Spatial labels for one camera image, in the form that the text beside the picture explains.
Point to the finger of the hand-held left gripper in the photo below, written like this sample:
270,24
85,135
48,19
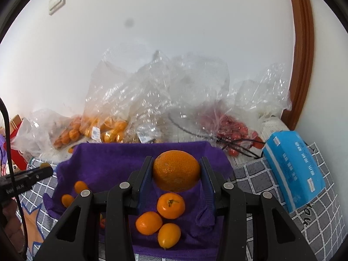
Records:
38,174

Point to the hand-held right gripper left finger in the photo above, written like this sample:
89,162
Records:
145,187

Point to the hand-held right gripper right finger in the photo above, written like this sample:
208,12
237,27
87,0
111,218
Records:
208,193

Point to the mandarin orange with stem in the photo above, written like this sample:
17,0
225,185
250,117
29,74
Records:
170,205

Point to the large mandarin orange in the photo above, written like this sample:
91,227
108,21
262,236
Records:
176,171

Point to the kumquat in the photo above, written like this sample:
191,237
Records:
67,199
80,186

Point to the purple towel-lined tray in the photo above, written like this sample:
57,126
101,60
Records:
114,163

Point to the yellow-orange oval citrus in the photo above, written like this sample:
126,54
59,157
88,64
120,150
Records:
168,235

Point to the red cherry tomato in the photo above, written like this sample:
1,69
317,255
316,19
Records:
102,223

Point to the person's left hand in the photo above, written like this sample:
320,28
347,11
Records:
13,223

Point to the red paper bag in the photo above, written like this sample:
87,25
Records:
17,155

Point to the purple fuzzy cloth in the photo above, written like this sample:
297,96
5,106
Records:
2,155

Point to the white plastic bag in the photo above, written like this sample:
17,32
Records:
23,138

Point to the clear bag of mandarins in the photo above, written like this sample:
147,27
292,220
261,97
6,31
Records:
65,133

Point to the clear bag of kumquats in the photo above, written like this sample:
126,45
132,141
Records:
108,108

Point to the blue tissue pack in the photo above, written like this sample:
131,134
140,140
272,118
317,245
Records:
293,168

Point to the clear bag of cherry tomatoes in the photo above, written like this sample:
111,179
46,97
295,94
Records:
244,108

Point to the empty clear plastic bag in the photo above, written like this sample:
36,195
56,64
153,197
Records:
176,92

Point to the grey checked blanket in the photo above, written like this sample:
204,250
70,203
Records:
320,223

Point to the brown wooden door frame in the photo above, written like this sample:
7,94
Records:
301,59

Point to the white light switch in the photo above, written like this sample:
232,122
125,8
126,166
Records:
57,1

